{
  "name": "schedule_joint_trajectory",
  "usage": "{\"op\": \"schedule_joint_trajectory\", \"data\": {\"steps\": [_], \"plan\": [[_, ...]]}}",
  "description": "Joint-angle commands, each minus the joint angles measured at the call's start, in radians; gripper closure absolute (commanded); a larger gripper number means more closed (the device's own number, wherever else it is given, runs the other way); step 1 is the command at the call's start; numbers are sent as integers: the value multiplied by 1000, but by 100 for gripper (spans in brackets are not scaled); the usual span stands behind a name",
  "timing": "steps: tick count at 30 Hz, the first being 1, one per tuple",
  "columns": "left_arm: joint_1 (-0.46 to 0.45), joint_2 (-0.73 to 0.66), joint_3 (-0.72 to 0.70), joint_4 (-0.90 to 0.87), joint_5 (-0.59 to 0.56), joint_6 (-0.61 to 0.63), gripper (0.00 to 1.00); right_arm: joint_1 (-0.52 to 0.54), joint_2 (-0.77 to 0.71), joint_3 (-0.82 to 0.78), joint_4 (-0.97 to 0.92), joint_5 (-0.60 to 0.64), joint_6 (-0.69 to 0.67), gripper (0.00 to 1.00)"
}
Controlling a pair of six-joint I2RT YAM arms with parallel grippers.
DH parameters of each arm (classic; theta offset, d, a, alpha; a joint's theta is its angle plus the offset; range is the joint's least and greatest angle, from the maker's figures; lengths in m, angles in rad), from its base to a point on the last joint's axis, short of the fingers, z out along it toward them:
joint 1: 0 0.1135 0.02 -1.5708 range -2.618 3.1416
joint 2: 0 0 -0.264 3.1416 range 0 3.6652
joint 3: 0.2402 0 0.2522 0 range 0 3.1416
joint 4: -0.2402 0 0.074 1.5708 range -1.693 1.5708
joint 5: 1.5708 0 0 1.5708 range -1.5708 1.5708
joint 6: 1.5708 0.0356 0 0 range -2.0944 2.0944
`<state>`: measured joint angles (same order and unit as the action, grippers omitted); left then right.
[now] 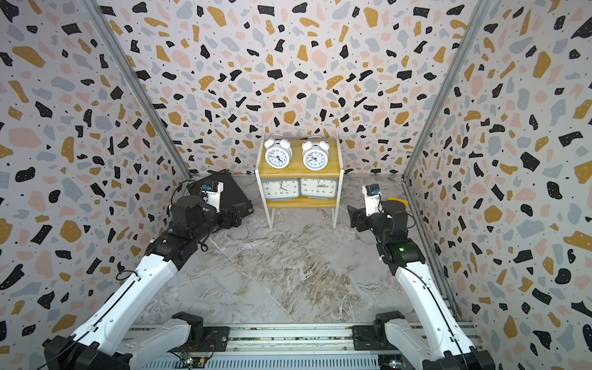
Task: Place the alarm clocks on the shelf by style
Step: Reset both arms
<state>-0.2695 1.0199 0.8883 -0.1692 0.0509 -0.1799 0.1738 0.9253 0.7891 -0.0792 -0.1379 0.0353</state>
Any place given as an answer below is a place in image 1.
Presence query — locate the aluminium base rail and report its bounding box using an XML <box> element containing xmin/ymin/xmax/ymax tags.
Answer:
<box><xmin>119</xmin><ymin>322</ymin><xmax>487</xmax><ymax>370</ymax></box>

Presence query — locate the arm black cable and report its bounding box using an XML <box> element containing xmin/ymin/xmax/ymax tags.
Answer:
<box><xmin>399</xmin><ymin>265</ymin><xmax>473</xmax><ymax>370</ymax></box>
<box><xmin>34</xmin><ymin>272</ymin><xmax>140</xmax><ymax>370</ymax></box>

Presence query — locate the grey rectangular alarm clock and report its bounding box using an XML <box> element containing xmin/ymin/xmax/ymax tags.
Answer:
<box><xmin>261</xmin><ymin>179</ymin><xmax>300</xmax><ymax>200</ymax></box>
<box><xmin>300</xmin><ymin>178</ymin><xmax>339</xmax><ymax>199</ymax></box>

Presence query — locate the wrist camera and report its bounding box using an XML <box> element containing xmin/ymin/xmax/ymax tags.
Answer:
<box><xmin>362</xmin><ymin>183</ymin><xmax>382</xmax><ymax>217</ymax></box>
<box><xmin>200</xmin><ymin>181</ymin><xmax>224</xmax><ymax>213</ymax></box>

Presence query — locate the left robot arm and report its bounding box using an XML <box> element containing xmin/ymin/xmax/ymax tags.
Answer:
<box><xmin>44</xmin><ymin>191</ymin><xmax>221</xmax><ymax>369</ymax></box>

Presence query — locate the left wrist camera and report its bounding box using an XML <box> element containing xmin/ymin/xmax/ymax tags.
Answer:
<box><xmin>200</xmin><ymin>181</ymin><xmax>224</xmax><ymax>213</ymax></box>

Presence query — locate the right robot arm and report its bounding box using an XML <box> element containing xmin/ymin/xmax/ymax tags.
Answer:
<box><xmin>347</xmin><ymin>195</ymin><xmax>495</xmax><ymax>369</ymax></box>

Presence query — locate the black flat box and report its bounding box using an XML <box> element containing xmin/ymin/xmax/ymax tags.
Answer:
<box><xmin>187</xmin><ymin>170</ymin><xmax>254</xmax><ymax>229</ymax></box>

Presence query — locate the yellow triangular plastic piece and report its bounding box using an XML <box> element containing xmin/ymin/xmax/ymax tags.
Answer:
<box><xmin>388</xmin><ymin>197</ymin><xmax>409</xmax><ymax>208</ymax></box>

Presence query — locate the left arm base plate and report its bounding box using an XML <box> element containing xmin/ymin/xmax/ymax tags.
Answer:
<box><xmin>172</xmin><ymin>326</ymin><xmax>231</xmax><ymax>352</ymax></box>

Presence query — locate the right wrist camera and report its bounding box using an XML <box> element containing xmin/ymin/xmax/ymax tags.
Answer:
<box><xmin>362</xmin><ymin>183</ymin><xmax>382</xmax><ymax>217</ymax></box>

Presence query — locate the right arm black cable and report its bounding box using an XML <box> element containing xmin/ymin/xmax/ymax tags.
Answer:
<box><xmin>399</xmin><ymin>265</ymin><xmax>473</xmax><ymax>370</ymax></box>

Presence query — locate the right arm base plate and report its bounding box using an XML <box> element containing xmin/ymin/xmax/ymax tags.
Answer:
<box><xmin>351</xmin><ymin>325</ymin><xmax>396</xmax><ymax>351</ymax></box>

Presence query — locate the wooden two-tier shelf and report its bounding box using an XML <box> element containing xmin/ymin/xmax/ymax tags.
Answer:
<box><xmin>255</xmin><ymin>134</ymin><xmax>345</xmax><ymax>228</ymax></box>

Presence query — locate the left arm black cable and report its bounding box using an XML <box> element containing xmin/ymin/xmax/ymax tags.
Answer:
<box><xmin>34</xmin><ymin>272</ymin><xmax>140</xmax><ymax>370</ymax></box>

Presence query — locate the white twin-bell alarm clock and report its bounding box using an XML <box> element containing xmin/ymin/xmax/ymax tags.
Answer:
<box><xmin>264</xmin><ymin>134</ymin><xmax>293</xmax><ymax>170</ymax></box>

